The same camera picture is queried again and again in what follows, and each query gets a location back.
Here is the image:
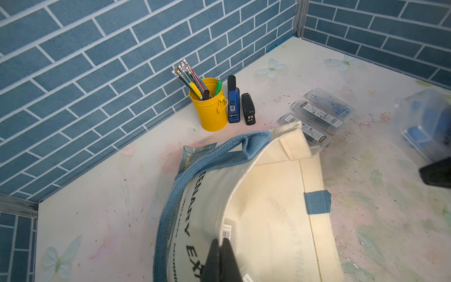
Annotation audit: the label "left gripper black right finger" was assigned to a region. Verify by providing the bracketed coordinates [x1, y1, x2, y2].
[220, 238, 243, 282]

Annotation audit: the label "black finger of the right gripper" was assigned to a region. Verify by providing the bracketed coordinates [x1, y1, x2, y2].
[419, 157, 451, 189]

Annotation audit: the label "blue stapler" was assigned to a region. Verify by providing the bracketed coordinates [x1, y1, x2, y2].
[227, 75, 240, 123]

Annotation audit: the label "clear compass set case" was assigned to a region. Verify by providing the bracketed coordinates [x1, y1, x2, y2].
[278, 113, 332, 149]

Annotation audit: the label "cream canvas tote bag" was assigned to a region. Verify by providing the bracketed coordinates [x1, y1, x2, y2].
[153, 122, 344, 282]

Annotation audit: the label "yellow pencil cup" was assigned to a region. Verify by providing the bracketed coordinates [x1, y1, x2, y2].
[189, 86, 229, 132]

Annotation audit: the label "pencils in cup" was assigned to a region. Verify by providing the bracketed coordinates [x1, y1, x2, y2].
[172, 59, 223, 101]

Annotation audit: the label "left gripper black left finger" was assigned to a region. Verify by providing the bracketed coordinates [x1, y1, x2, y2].
[200, 239, 221, 282]

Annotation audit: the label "black stapler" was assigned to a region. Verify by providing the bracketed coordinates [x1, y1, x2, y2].
[241, 93, 256, 126]

